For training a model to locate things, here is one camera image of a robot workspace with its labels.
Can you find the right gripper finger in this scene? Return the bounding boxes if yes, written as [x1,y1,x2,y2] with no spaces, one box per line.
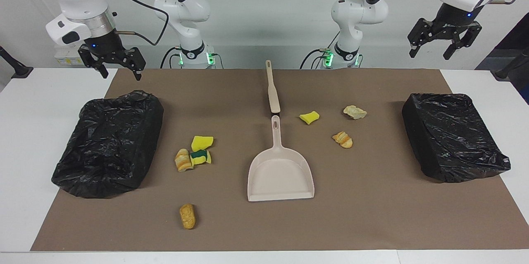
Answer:
[78,45,109,79]
[119,47,146,81]

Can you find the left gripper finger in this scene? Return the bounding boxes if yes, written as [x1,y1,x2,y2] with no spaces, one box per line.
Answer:
[443,23,483,61]
[407,18,439,59]

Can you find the bread piece with pale side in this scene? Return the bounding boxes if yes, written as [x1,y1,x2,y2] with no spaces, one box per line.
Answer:
[343,105,367,120]

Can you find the small yellow green sponge piece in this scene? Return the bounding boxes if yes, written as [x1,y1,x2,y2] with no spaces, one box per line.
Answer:
[299,110,321,125]

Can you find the beige hand brush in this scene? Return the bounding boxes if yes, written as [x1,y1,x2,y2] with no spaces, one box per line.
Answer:
[265,60,281,114]

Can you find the brown bread roll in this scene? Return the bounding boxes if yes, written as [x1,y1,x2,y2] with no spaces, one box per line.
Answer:
[179,203,196,230]

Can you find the beige plastic dustpan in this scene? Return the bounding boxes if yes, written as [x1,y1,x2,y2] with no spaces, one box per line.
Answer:
[247,115,315,202]

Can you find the bin with black bag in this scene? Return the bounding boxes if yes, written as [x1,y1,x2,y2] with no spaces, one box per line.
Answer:
[402,93,512,183]
[51,90,164,199]

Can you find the white labelled box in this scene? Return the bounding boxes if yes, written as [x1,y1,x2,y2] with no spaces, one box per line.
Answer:
[54,45,85,67]

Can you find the dark panel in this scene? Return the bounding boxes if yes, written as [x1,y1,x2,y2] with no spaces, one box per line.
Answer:
[474,12,529,104]

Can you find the black clamp stand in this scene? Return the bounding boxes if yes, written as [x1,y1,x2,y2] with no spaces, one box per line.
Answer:
[491,47,529,81]
[0,45,33,79]

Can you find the brown table mat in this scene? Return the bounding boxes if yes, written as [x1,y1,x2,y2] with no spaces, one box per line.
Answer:
[31,68,529,252]

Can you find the black base cables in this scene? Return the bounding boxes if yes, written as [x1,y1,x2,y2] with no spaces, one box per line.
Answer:
[300,31,341,69]
[160,46,224,69]

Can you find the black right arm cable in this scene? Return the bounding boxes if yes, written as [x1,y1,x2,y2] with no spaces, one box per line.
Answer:
[94,0,170,46]

